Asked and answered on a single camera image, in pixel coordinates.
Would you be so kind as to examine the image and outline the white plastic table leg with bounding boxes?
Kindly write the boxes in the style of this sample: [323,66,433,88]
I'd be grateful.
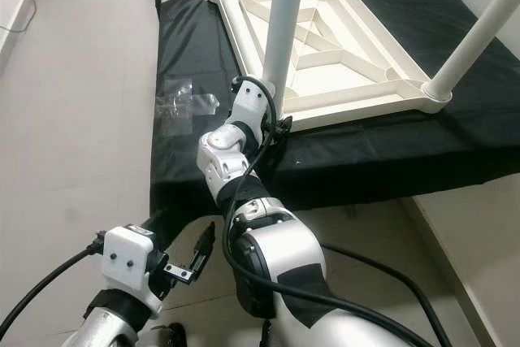
[422,0,520,104]
[262,0,310,116]

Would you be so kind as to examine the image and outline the white plastic children table top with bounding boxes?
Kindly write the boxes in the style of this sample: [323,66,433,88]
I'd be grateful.
[206,0,453,132]

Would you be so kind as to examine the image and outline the dark robot foot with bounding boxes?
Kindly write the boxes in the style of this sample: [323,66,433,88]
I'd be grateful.
[142,323,188,347]

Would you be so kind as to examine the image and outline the black table cloth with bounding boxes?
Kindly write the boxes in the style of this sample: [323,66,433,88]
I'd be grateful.
[150,0,520,218]

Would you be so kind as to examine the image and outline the cross-shaped clear tape patch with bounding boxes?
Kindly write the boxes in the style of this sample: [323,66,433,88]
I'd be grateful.
[154,79,220,137]

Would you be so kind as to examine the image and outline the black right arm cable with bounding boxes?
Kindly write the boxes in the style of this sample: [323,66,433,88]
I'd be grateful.
[221,75,456,347]

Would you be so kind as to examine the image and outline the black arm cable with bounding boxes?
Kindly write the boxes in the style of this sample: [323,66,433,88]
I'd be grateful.
[221,75,456,347]
[0,237,106,340]

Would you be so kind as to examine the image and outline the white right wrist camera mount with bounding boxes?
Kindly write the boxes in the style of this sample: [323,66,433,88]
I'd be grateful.
[227,79,279,145]

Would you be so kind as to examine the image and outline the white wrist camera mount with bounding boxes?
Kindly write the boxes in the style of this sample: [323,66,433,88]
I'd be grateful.
[227,79,279,145]
[102,225,159,315]

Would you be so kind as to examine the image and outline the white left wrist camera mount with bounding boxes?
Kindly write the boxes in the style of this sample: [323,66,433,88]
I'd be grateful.
[102,225,159,315]

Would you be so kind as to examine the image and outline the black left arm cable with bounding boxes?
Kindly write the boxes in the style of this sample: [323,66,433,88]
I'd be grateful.
[0,237,106,340]

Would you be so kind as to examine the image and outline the long black wall cable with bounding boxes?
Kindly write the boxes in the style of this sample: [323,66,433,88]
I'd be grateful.
[0,0,38,36]

